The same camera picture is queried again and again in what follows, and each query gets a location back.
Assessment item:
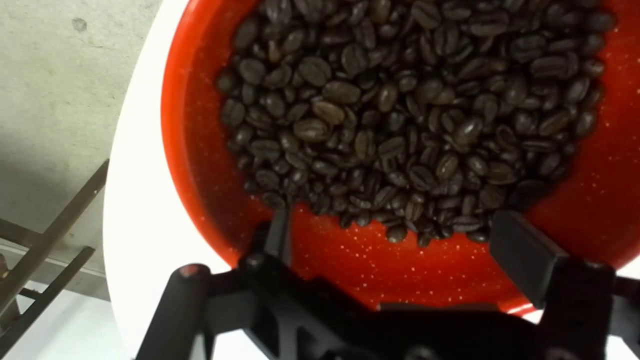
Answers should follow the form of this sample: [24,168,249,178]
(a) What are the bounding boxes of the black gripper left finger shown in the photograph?
[136,199,377,360]

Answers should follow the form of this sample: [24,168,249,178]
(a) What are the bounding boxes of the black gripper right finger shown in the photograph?
[488,208,616,360]

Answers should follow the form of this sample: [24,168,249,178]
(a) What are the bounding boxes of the red bowl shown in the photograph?
[159,0,640,317]

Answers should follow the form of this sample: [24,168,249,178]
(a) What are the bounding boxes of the dark coffee beans pile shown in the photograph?
[216,0,619,246]

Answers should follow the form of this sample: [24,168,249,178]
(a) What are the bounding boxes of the white tray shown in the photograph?
[102,0,640,360]

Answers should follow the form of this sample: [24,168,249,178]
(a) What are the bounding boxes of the white chair with dark frame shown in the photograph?
[0,159,136,360]

